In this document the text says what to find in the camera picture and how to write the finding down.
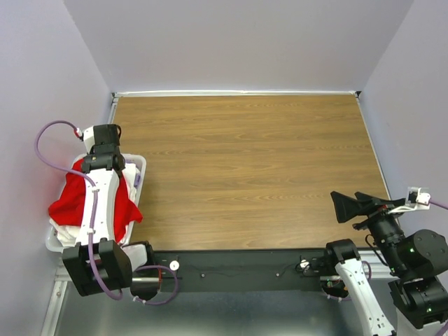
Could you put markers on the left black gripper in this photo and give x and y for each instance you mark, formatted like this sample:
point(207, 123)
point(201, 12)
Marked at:
point(92, 151)

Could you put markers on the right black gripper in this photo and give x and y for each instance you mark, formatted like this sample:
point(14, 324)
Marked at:
point(346, 206)

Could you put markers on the red t shirt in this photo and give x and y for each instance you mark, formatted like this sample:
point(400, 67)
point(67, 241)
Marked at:
point(70, 203)

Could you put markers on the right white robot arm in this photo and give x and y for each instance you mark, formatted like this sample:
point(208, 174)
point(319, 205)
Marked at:
point(414, 261)

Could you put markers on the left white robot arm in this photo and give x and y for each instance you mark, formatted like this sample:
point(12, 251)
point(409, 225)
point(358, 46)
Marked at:
point(97, 263)

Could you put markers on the white t shirt in basket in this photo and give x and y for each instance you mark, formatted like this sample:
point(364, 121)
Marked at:
point(131, 175)

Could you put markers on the white laundry basket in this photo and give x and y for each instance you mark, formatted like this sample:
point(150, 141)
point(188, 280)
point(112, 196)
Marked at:
point(138, 175)

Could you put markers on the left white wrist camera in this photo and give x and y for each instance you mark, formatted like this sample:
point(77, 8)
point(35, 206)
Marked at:
point(87, 136)

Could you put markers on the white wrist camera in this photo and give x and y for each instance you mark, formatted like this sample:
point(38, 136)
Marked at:
point(87, 136)
point(418, 199)

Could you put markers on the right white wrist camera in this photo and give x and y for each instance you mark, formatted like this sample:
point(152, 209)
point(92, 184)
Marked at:
point(418, 199)

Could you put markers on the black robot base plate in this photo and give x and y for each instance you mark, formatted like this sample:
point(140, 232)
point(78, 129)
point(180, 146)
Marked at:
point(294, 269)

